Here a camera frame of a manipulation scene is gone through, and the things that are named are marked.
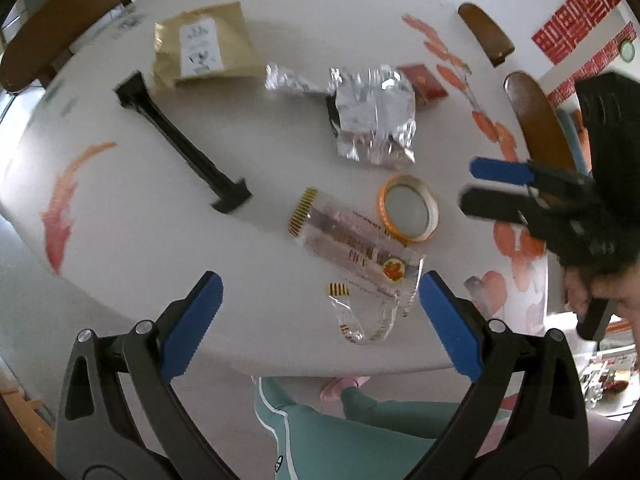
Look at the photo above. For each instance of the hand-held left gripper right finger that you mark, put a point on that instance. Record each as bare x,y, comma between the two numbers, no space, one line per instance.
450,325

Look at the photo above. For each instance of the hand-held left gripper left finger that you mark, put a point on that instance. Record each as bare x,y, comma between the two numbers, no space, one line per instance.
192,325

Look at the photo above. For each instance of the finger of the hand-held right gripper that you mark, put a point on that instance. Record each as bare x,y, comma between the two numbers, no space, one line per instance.
500,170
495,206

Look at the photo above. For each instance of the clear plastic wrapper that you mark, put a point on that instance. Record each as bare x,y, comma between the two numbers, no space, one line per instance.
350,250

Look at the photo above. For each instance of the person's right hand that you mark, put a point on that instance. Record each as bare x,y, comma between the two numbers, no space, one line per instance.
575,290

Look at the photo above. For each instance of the teal sofa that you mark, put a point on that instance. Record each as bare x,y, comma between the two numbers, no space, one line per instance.
572,140

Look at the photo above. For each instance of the brown wooden chair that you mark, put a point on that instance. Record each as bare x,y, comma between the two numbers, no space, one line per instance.
540,120
65,15
487,30

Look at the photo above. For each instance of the orange tape roll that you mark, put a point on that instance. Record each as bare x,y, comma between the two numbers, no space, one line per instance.
382,210

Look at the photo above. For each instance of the small red box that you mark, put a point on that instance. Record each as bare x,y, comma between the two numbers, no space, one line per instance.
422,82

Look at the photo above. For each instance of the pink slipper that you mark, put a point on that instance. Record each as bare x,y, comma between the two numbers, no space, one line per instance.
340,387

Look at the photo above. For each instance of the silver foil bag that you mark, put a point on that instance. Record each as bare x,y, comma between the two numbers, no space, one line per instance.
375,120

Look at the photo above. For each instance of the teal pants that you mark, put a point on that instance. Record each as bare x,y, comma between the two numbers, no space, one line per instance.
325,445

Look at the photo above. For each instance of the black plastic bar tool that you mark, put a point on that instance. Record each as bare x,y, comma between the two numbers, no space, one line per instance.
180,145

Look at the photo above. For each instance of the beige paper bag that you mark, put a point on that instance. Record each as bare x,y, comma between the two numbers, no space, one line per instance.
235,40

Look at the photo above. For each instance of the red paper wall decoration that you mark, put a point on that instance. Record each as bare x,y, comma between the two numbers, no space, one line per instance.
580,10
600,50

